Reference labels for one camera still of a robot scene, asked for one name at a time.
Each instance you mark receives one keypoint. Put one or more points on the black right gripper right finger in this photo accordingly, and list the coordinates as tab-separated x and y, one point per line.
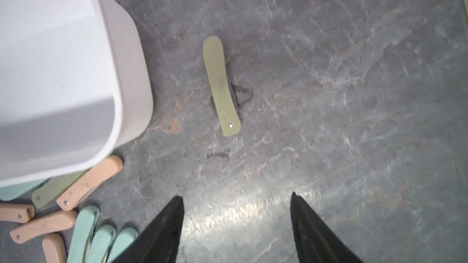
315	241

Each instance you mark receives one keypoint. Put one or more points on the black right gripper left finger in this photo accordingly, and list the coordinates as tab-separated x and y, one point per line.
159	242

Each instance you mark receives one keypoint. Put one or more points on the olive knife apart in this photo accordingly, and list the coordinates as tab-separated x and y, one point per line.
222	92

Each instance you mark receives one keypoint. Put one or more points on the white basin with knives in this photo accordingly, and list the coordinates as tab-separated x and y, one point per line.
74	86

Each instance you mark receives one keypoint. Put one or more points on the mint knife middle right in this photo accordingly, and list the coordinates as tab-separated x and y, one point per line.
123	240

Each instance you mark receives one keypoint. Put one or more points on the mint knife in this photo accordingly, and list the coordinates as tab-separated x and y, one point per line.
83	231
9	193
123	240
101	243

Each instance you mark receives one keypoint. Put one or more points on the mint knife middle centre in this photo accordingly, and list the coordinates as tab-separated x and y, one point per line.
101	243

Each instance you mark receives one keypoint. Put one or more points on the mint knife middle left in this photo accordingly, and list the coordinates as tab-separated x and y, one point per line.
83	231

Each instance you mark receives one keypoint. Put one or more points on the peach knife top right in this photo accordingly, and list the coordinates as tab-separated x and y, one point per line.
87	183

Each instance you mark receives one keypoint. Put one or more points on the peach knife top centre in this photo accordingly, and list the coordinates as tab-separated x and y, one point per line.
52	223

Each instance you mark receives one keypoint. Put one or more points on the peach knife upright middle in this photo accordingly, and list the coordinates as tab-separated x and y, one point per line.
54	248

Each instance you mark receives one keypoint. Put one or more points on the olive knife top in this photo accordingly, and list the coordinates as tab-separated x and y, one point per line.
54	188

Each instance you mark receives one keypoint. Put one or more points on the peach knife top left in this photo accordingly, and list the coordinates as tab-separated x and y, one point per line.
14	212

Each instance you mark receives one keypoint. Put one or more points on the mint knife top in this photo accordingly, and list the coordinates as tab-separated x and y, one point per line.
9	193

